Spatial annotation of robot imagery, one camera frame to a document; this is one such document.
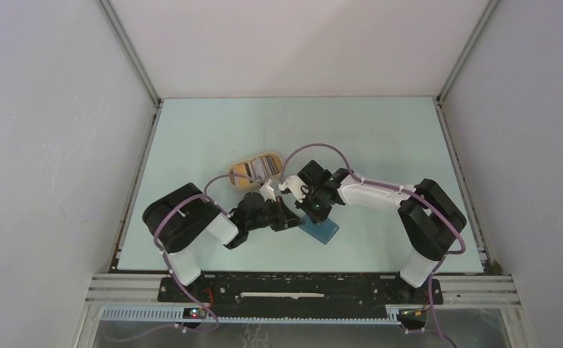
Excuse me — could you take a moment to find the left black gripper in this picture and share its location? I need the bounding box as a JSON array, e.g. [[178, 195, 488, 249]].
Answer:
[[246, 196, 305, 232]]

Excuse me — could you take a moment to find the blue leather card holder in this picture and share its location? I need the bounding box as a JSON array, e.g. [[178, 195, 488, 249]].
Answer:
[[299, 215, 339, 245]]

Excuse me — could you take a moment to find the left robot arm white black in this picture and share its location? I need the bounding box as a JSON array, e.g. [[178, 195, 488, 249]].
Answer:
[[142, 183, 304, 302]]

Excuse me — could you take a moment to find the beige oval card tray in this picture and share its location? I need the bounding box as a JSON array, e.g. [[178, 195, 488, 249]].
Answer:
[[228, 152, 284, 191]]

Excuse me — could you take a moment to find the stack of cards in tray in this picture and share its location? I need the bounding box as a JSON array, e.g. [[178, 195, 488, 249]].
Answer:
[[230, 155, 281, 186]]

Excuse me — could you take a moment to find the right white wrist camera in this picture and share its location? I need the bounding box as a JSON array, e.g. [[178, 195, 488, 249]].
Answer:
[[278, 175, 310, 203]]

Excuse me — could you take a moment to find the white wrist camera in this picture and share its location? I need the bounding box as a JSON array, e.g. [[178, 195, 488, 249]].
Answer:
[[259, 180, 276, 201], [278, 175, 310, 203]]

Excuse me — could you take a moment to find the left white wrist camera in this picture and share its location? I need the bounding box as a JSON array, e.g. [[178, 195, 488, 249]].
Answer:
[[259, 180, 276, 201]]

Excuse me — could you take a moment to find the white strip on rail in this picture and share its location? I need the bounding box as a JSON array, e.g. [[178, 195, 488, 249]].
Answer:
[[240, 291, 325, 299]]

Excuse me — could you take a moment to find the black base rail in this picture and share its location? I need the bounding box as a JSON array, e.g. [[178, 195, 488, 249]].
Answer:
[[157, 271, 443, 320]]

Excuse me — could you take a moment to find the left controller board with wires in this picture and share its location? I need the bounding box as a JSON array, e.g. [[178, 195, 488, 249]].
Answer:
[[183, 287, 214, 320]]

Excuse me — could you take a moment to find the controller board with wires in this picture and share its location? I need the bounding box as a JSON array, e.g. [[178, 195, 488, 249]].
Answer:
[[397, 308, 429, 322], [183, 287, 214, 320]]

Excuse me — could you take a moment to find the right controller board with wires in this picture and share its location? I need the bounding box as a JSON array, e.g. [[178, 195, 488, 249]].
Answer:
[[397, 308, 429, 322]]

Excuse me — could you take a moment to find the aluminium frame front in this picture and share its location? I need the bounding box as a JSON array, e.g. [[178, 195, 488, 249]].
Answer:
[[86, 273, 520, 325]]

